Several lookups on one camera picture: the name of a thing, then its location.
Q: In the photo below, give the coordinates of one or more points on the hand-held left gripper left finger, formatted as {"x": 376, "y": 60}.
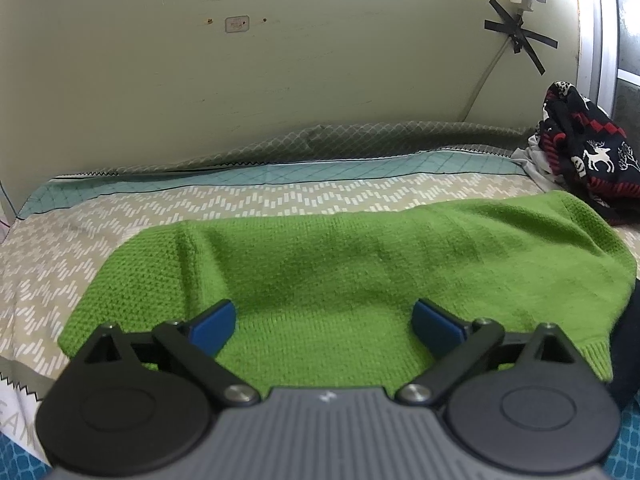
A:
{"x": 216, "y": 329}

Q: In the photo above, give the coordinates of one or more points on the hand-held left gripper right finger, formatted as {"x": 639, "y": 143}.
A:
{"x": 434, "y": 329}

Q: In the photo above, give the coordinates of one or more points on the green knit sweater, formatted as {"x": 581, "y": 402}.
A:
{"x": 350, "y": 260}

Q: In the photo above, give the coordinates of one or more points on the beige chevron bed sheet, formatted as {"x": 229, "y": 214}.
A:
{"x": 150, "y": 205}

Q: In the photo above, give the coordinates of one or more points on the dark cloth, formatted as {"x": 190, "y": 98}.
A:
{"x": 626, "y": 355}

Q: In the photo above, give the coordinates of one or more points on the white cloth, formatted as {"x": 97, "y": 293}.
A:
{"x": 537, "y": 162}

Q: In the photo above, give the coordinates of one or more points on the grey diamond quilt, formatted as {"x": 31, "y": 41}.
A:
{"x": 320, "y": 142}

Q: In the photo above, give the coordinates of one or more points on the teal patterned blanket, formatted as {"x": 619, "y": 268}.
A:
{"x": 20, "y": 452}

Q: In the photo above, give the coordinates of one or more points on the reindeer print sweater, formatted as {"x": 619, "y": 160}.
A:
{"x": 590, "y": 155}

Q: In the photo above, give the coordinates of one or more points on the black tape cross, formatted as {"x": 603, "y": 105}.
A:
{"x": 520, "y": 35}

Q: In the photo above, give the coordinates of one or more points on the small wall sticker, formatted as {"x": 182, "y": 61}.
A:
{"x": 237, "y": 24}

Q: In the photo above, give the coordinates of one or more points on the white window frame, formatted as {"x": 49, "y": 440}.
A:
{"x": 602, "y": 35}

